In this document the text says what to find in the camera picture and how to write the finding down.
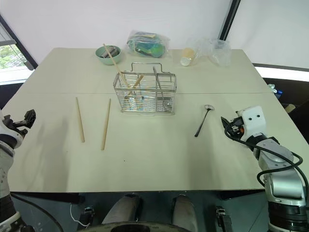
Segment clear crumpled plastic bag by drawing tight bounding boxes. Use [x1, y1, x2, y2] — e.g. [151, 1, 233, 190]
[185, 37, 232, 68]

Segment long wooden chopstick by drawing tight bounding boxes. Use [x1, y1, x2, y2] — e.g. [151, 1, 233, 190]
[100, 98, 112, 151]
[76, 97, 86, 144]
[125, 74, 145, 99]
[103, 43, 130, 89]

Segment grey rounded robot leg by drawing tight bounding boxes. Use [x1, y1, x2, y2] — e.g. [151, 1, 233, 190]
[171, 194, 199, 232]
[102, 194, 143, 225]

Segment dark metal pieces in bowl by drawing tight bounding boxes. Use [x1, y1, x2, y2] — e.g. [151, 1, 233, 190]
[99, 47, 121, 58]

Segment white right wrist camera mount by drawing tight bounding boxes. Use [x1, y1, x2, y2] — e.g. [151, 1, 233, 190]
[235, 105, 267, 142]

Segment silver wire cutlery basket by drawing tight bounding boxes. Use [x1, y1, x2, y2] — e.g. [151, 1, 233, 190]
[112, 62, 178, 115]

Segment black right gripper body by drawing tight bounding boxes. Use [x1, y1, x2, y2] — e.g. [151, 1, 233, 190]
[226, 115, 245, 141]

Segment pale green bowl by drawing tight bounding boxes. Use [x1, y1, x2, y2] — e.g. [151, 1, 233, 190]
[95, 45, 123, 66]

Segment plastic bag of colourful items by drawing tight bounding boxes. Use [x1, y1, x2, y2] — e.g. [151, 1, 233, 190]
[125, 29, 171, 59]

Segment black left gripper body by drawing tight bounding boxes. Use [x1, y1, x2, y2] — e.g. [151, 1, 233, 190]
[2, 114, 29, 136]

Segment thin white cable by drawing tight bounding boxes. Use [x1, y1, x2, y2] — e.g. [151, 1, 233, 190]
[70, 203, 91, 228]

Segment black window frame bar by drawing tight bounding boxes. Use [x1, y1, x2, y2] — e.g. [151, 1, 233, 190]
[0, 13, 39, 71]

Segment metal utensil with straight handle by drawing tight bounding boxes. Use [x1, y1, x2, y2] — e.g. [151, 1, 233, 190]
[153, 66, 162, 90]

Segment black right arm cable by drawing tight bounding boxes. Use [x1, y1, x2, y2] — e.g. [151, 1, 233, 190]
[224, 122, 309, 194]

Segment black floor cable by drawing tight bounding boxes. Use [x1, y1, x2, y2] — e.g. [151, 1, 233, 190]
[11, 193, 64, 232]

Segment beige paper cup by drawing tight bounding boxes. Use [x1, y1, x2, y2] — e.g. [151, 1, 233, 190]
[180, 47, 198, 67]

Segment dark metal spoon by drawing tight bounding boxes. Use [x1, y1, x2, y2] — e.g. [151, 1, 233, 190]
[194, 104, 215, 138]

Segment black slanted pole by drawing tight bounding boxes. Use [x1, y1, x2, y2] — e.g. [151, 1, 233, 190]
[218, 0, 242, 42]

